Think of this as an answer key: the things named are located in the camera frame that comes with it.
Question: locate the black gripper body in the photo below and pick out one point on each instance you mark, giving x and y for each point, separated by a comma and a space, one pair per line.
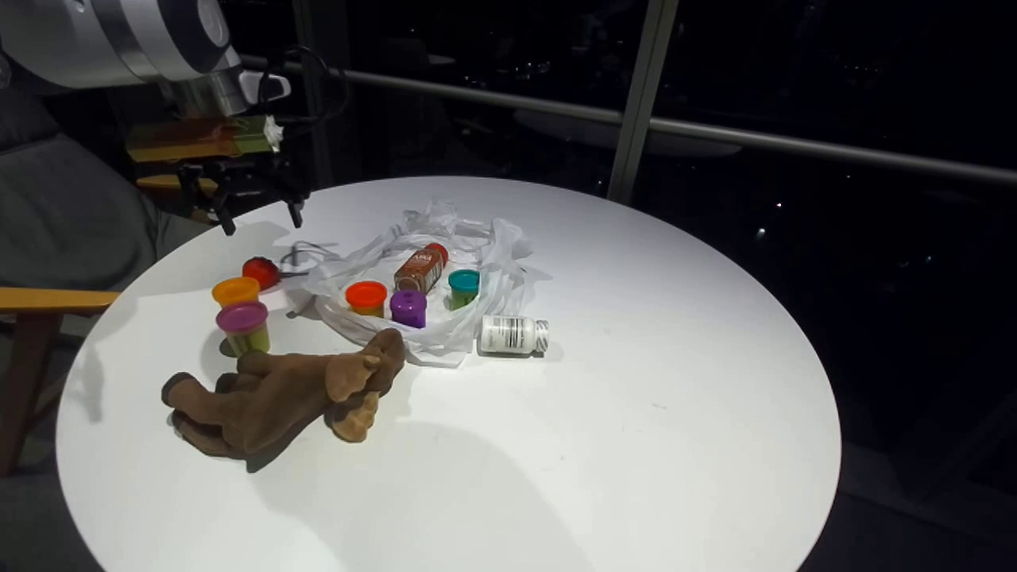
240, 181

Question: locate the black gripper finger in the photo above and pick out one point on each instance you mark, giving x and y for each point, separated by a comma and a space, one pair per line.
225, 216
296, 212

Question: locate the orange lid small container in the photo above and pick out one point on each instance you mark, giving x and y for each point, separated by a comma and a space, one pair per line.
366, 297

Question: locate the purple lid small container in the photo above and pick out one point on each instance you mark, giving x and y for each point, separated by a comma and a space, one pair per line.
408, 305

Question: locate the teal lid small container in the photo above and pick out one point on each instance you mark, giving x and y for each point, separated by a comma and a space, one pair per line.
466, 288

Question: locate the white labelled pill bottle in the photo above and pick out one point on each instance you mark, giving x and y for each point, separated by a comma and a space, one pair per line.
513, 338

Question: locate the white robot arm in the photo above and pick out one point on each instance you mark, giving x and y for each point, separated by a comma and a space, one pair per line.
173, 47

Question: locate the white plastic bag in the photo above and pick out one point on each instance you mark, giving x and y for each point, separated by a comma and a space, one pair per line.
491, 247

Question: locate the brown deer plush toy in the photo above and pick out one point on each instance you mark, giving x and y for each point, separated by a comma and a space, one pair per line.
264, 400

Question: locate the wooden armchair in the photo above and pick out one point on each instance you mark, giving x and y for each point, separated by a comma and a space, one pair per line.
68, 220

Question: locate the metal window railing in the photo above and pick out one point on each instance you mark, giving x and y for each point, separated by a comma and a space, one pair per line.
845, 82

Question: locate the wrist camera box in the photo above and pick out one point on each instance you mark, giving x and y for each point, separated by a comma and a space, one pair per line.
210, 137

